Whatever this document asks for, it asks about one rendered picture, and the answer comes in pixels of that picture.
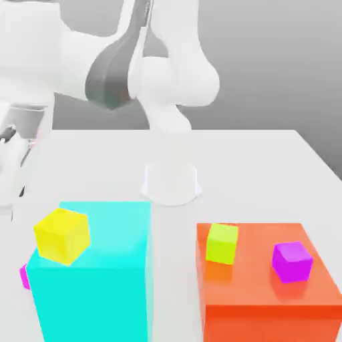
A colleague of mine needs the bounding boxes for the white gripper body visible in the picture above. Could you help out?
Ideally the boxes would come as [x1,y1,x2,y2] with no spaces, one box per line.
[0,137,35,209]

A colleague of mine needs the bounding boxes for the small yellow cube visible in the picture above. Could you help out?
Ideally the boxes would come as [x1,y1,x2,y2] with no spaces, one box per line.
[33,207,92,267]

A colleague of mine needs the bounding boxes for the small magenta cube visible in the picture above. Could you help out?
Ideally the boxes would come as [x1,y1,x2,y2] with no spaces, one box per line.
[19,263,31,291]

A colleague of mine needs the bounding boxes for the small lime cube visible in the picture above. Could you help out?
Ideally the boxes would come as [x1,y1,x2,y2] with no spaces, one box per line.
[205,222,239,266]

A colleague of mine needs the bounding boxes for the small purple cube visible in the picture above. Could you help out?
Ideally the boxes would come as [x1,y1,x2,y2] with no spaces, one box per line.
[271,240,314,285]

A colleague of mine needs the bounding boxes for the large cyan box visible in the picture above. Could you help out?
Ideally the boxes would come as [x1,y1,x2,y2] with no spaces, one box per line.
[26,200,152,342]

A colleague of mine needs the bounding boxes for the large orange box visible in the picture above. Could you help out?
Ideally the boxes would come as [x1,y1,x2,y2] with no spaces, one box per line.
[196,222,342,342]

